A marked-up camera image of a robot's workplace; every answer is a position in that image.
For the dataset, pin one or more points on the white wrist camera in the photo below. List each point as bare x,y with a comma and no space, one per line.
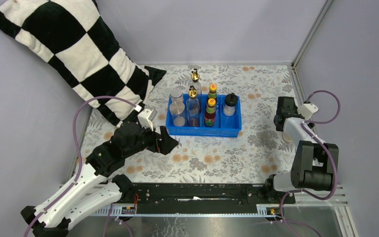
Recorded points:
307,109
145,118

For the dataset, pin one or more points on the blue plastic divided bin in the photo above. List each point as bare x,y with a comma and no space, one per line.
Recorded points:
224,126

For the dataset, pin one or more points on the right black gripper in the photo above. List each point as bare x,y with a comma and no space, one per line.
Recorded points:
295,107

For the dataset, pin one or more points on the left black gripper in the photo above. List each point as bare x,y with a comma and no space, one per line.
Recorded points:
168,143

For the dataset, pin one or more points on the black white checkered pillow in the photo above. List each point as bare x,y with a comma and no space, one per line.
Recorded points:
72,37

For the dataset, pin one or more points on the silver-lid glass shaker jar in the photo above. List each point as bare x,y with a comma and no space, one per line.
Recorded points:
178,113

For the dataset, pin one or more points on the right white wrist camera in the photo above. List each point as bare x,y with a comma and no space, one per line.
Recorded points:
307,109

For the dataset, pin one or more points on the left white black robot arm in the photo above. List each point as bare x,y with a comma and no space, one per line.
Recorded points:
69,205

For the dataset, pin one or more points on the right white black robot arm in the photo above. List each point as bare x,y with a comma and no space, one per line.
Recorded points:
315,160

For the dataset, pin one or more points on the black-cap squeeze bottle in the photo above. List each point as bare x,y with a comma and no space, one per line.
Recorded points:
230,103
286,138

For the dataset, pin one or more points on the yellow-cap sauce bottle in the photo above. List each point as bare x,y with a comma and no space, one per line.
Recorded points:
212,94
210,113

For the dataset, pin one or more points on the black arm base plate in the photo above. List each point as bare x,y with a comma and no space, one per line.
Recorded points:
191,198

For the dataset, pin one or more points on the aluminium frame rail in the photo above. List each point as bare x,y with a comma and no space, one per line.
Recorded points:
126,210

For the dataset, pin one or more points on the clear gold-cap bottle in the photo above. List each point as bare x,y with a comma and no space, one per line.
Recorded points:
193,108
195,81

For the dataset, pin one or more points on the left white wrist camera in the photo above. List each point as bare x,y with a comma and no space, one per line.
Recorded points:
145,118

